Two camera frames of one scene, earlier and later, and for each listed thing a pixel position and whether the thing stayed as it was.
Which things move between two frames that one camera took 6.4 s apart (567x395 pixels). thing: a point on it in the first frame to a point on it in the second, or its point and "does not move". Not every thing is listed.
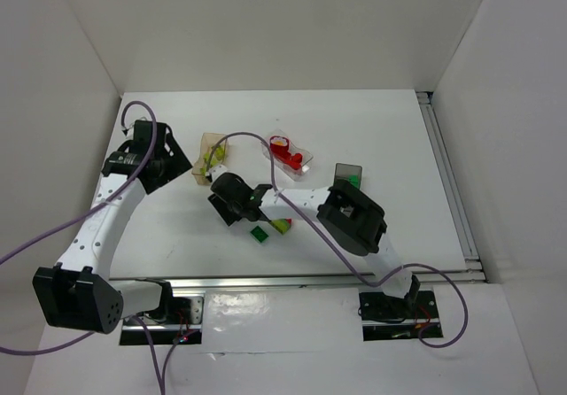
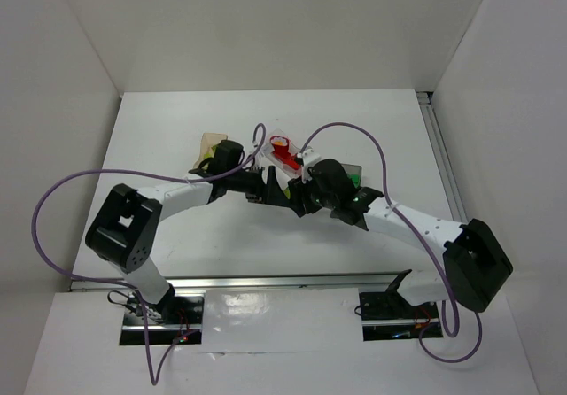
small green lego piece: x=354 y=180 does not move
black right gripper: x=223 y=212 to x=297 y=198
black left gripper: x=175 y=158 to x=269 y=187
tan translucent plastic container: x=213 y=152 does not move
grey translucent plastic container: x=351 y=173 does not move
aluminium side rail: x=473 y=260 does not move
